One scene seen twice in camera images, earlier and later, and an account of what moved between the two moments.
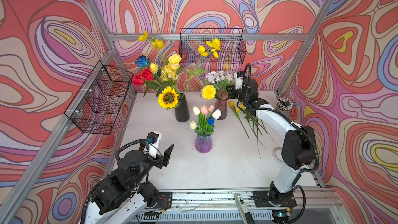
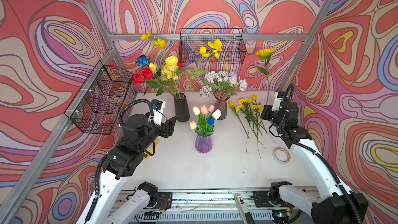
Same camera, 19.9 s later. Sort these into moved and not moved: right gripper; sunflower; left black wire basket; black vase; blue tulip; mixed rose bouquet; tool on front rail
Moved: sunflower; right gripper
Not moved: left black wire basket; black vase; blue tulip; mixed rose bouquet; tool on front rail
